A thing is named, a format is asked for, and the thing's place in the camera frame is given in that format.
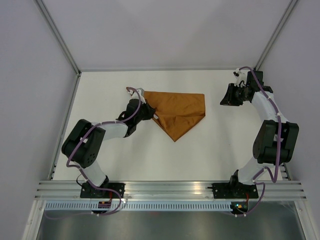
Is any brown cloth napkin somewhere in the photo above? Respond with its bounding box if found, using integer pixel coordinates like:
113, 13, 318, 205
144, 91, 206, 142

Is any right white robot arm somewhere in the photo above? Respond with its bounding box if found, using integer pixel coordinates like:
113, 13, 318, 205
220, 66, 299, 198

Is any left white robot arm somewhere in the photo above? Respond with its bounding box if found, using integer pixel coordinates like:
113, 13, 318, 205
61, 99, 156, 198

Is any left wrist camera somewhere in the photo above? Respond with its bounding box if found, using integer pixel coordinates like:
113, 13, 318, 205
126, 87, 146, 104

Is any right aluminium frame post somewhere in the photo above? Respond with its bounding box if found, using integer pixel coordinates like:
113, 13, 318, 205
254, 0, 300, 70

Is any aluminium frame post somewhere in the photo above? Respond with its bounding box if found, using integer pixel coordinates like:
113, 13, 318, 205
33, 0, 81, 77
254, 0, 300, 70

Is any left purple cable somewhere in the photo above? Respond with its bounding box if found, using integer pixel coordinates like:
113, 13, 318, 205
43, 86, 145, 221

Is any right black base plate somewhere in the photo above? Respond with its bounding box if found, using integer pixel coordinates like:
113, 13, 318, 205
208, 182, 259, 200

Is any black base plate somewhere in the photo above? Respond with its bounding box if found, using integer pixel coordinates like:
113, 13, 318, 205
80, 182, 125, 199
208, 182, 259, 200

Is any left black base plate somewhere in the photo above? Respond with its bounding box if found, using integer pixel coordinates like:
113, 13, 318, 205
80, 182, 125, 199

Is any aluminium mounting rail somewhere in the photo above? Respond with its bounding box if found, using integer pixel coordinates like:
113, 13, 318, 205
34, 180, 307, 201

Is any white slotted cable duct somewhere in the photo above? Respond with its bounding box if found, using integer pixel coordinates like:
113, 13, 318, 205
44, 200, 232, 212

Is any left aluminium frame post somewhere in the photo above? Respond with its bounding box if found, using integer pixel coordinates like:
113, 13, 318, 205
33, 0, 81, 77

